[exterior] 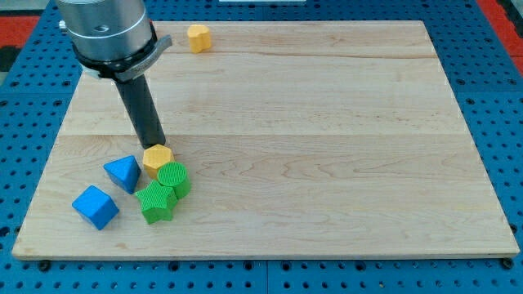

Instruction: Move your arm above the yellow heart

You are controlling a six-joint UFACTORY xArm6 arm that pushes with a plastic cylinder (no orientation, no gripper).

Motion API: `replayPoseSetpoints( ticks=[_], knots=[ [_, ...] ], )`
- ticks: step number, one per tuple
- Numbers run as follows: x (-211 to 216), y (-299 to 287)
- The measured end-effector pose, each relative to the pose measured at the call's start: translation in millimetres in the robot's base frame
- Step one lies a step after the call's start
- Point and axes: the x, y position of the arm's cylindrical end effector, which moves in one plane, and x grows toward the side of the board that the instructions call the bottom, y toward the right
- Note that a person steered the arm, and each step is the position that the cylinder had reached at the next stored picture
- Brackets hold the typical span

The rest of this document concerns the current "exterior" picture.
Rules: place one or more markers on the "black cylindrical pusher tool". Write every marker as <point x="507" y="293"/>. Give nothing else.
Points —
<point x="139" y="104"/>

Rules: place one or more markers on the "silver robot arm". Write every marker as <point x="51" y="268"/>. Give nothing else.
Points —
<point x="115" y="39"/>

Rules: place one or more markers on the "yellow heart block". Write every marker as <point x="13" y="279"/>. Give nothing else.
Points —
<point x="199" y="36"/>

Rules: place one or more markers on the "yellow hexagon block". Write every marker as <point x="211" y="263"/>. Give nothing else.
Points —
<point x="155" y="157"/>

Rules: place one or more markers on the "blue triangle block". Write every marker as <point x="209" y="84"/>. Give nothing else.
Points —
<point x="124" y="172"/>

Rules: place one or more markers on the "green cylinder block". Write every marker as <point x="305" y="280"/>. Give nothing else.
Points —
<point x="175" y="175"/>

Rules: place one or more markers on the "green star block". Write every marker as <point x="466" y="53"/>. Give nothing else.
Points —
<point x="157" y="202"/>

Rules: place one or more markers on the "blue cube block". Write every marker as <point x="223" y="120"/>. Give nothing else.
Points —
<point x="96" y="207"/>

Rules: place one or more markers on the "wooden board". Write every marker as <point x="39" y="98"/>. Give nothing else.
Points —
<point x="335" y="140"/>

